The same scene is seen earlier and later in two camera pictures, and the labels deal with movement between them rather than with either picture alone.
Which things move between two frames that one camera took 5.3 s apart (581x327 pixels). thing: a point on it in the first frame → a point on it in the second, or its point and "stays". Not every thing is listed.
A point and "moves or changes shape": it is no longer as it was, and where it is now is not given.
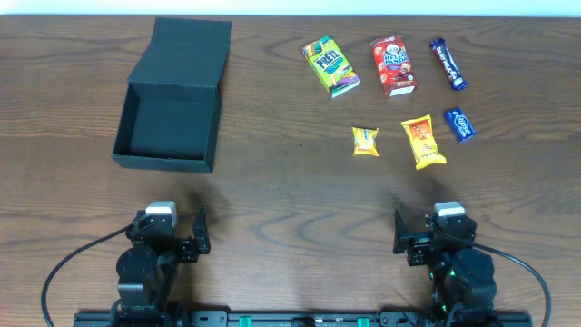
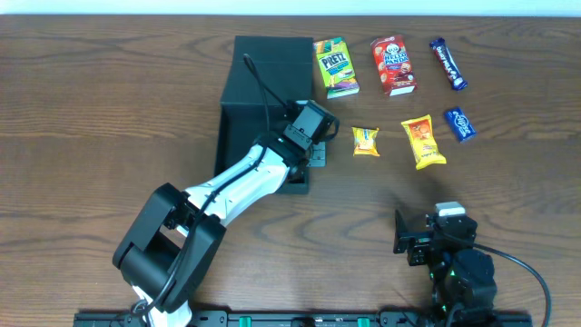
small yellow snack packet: (365, 141) stays
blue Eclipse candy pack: (460, 124) stays
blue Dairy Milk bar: (448, 64) stays
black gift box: (169, 107) → (286, 65)
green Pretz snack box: (331, 66) moves or changes shape
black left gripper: (180, 247) → (318, 154)
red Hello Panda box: (394, 65) stays
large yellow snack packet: (422, 141) stays
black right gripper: (420, 242) stays
